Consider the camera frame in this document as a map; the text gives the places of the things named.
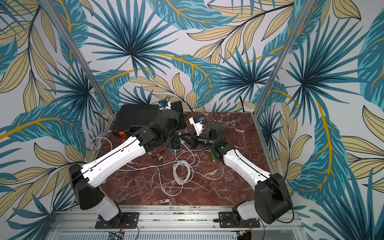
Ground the phone with light case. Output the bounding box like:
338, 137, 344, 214
170, 133, 182, 151

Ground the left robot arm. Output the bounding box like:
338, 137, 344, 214
69, 109, 187, 229

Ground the aluminium frame post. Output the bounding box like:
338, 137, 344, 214
253, 0, 315, 120
41, 0, 115, 115

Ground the white power strip cord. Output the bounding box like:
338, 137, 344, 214
89, 136, 114, 154

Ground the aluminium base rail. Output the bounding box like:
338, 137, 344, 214
46, 206, 309, 240

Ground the phone with pink case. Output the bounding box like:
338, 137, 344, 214
171, 101, 185, 119

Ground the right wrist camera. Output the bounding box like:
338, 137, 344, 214
189, 116, 204, 136

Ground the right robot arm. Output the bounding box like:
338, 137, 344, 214
180, 118, 294, 226

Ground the right aluminium frame post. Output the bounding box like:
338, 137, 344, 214
253, 0, 315, 120

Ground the left aluminium frame post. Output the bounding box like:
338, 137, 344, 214
41, 0, 115, 115

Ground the green plastic tap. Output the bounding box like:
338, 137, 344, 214
210, 150, 220, 163

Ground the black plastic tool case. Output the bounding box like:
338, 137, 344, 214
112, 104, 159, 138

